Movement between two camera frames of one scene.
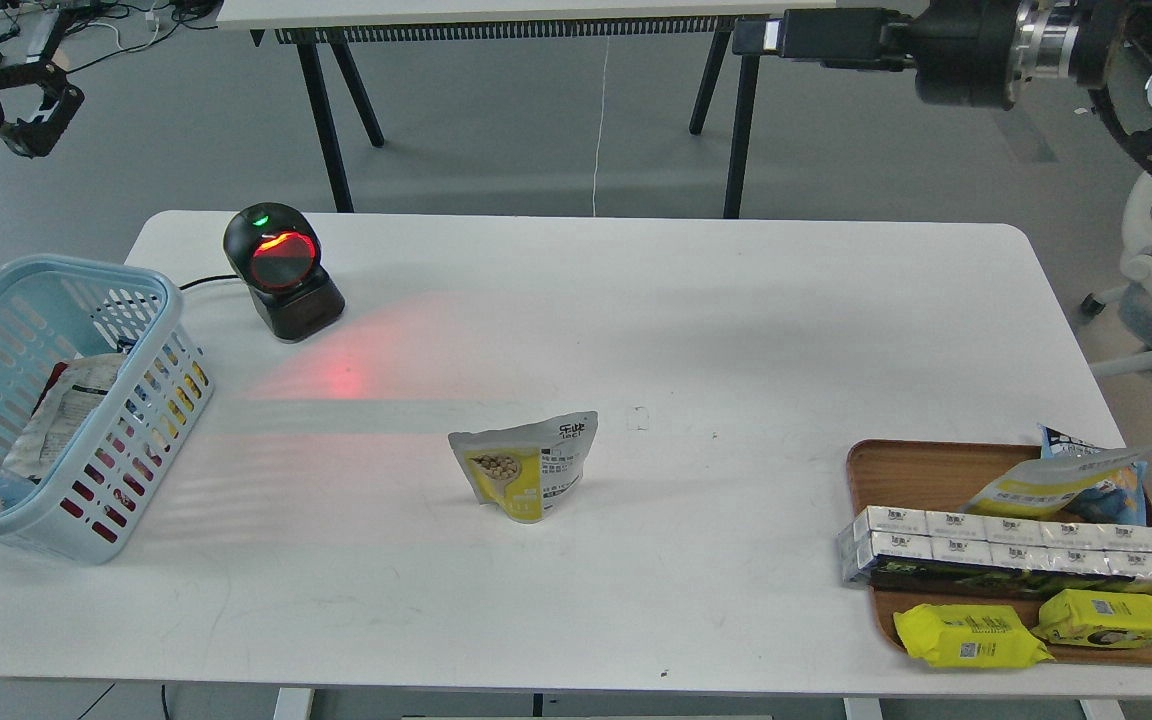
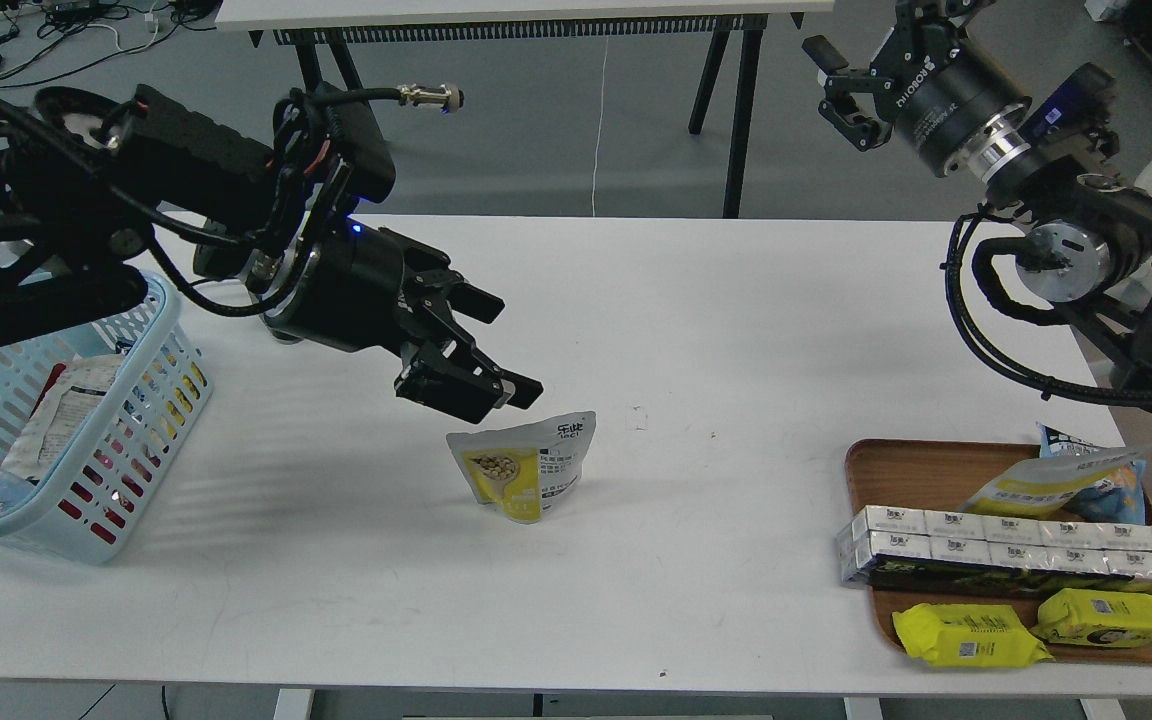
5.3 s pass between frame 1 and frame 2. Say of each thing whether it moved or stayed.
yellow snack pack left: stayed
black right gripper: moved
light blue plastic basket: stayed
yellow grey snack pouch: stayed
